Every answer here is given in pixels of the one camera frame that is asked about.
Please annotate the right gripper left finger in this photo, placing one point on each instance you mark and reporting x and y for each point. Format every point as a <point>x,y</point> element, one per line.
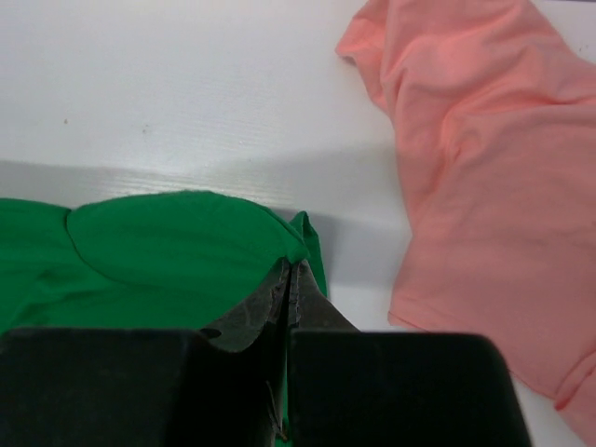
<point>219,385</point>

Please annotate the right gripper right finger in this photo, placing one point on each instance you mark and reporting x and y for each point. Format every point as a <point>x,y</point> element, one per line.
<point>347,387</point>

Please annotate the green t shirt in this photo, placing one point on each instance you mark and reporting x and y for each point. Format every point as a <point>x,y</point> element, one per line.
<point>155,261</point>

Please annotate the salmon pink t shirt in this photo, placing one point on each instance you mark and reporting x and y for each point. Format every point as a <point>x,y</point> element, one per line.
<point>494,117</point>

